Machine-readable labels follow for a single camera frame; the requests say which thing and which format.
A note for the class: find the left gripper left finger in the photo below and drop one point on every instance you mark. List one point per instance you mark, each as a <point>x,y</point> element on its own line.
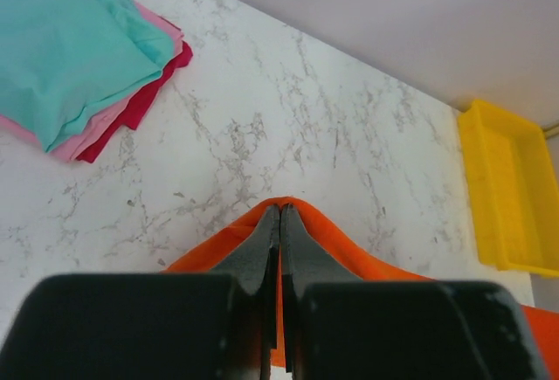
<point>219,324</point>

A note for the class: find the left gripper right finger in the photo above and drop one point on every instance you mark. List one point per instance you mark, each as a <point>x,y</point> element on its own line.
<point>339,326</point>

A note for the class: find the orange t-shirt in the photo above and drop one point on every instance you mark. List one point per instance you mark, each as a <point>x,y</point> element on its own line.
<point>543,323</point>

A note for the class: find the yellow plastic tray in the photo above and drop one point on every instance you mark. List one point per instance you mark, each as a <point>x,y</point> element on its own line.
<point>512,188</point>

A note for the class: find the pink folded t-shirt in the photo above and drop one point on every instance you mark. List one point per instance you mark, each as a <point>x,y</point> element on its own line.
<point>70,149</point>

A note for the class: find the crimson folded t-shirt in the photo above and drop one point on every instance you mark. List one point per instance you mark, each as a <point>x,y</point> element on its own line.
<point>138,106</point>

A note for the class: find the teal folded t-shirt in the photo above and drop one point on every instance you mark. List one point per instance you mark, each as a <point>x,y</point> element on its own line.
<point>63,61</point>

